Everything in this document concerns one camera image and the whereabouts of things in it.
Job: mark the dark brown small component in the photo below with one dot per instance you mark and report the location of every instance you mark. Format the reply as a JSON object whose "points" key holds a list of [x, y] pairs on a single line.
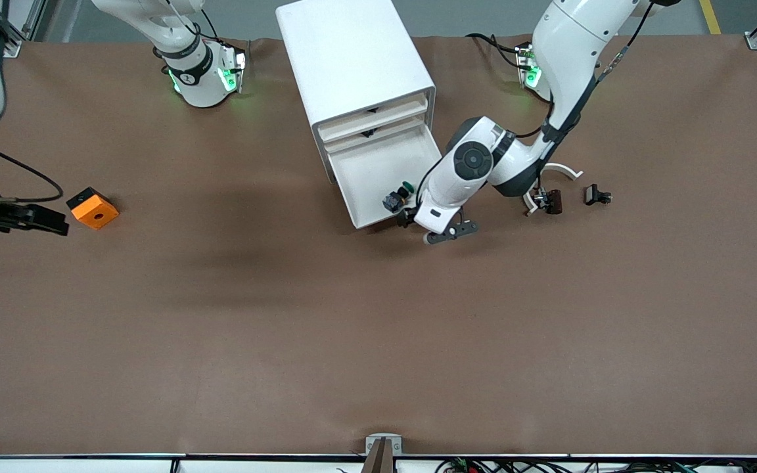
{"points": [[554, 202]]}

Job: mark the white curved plastic arc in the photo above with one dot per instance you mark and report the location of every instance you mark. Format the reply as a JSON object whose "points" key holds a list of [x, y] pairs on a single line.
{"points": [[566, 169]]}

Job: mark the orange and black box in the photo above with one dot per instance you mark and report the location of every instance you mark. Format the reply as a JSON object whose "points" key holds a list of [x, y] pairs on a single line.
{"points": [[96, 213]]}

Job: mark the small black clip component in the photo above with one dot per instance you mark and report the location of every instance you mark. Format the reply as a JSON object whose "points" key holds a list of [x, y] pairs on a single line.
{"points": [[592, 194]]}

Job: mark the grey table edge bracket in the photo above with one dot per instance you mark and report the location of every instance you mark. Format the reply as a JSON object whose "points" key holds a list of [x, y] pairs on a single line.
{"points": [[384, 438]]}

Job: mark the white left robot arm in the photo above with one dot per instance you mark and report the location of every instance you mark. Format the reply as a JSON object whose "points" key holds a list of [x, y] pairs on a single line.
{"points": [[569, 52]]}

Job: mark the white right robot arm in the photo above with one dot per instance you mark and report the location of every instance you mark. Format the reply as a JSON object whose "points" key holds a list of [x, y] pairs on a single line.
{"points": [[201, 85]]}

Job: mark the green push button switch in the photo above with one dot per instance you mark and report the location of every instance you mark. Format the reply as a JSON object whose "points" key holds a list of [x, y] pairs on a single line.
{"points": [[397, 197]]}

